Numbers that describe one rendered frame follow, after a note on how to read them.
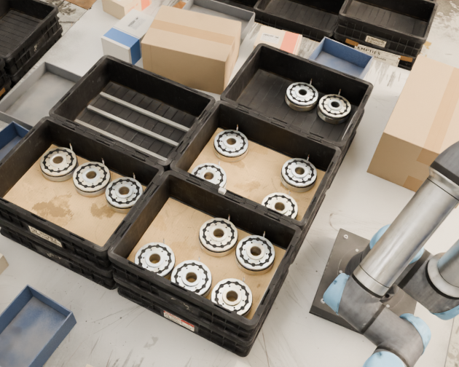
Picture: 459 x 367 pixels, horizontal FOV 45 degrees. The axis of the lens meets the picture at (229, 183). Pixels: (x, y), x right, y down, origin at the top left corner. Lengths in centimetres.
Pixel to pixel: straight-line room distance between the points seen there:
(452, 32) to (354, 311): 280
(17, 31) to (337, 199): 176
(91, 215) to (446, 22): 281
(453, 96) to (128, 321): 121
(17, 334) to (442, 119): 137
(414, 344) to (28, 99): 148
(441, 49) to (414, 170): 188
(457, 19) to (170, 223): 276
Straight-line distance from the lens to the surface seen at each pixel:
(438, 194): 113
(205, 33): 203
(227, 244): 147
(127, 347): 153
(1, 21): 297
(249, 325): 130
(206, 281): 142
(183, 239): 151
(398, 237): 114
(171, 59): 199
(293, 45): 215
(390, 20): 287
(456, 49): 366
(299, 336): 156
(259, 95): 186
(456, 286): 140
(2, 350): 159
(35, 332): 159
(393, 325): 118
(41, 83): 212
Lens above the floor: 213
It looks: 54 degrees down
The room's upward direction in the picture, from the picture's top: 6 degrees clockwise
